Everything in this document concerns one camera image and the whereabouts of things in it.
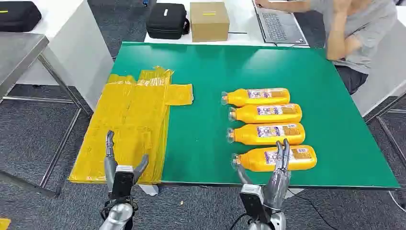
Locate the steel table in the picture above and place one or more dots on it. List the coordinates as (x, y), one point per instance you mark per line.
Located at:
(16, 54)

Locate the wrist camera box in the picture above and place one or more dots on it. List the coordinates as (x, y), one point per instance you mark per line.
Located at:
(122, 184)
(252, 203)

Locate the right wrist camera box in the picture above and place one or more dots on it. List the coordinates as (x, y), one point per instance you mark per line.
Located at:
(252, 203)

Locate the seated person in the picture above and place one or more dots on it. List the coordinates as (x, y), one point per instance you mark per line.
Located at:
(364, 28)

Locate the steel table frame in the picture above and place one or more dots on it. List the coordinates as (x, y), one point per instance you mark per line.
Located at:
(388, 133)

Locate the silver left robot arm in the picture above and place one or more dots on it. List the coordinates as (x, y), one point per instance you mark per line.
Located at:
(117, 217)

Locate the yellow plastic sheet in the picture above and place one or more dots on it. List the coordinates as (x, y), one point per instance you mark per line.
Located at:
(127, 120)

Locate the grey laptop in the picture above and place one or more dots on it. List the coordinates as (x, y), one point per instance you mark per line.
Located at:
(279, 27)

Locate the yellow floor marker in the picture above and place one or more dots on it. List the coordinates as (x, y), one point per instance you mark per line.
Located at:
(3, 223)

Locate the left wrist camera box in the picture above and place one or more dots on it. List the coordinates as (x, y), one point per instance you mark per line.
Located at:
(122, 184)

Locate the white table foot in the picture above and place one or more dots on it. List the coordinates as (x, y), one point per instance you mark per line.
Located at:
(149, 189)
(293, 192)

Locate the white table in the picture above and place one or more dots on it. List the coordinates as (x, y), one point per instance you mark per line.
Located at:
(387, 70)
(79, 47)

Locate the orange drink bottle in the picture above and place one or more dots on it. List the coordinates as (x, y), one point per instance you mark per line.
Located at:
(241, 97)
(253, 160)
(247, 135)
(247, 115)

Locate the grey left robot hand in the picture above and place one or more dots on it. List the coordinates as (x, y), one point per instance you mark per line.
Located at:
(109, 165)

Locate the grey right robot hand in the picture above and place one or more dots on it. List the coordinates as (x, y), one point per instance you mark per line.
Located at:
(277, 187)

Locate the white desk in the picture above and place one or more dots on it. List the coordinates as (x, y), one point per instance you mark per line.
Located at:
(241, 19)

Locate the brown cardboard box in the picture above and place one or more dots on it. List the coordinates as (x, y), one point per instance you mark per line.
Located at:
(209, 25)

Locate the black carry case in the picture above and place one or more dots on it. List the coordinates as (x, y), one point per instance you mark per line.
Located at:
(17, 16)
(166, 20)

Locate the green table mat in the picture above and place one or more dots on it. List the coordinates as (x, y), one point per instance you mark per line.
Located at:
(206, 143)

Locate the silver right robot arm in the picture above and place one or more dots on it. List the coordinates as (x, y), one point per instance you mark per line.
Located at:
(279, 222)

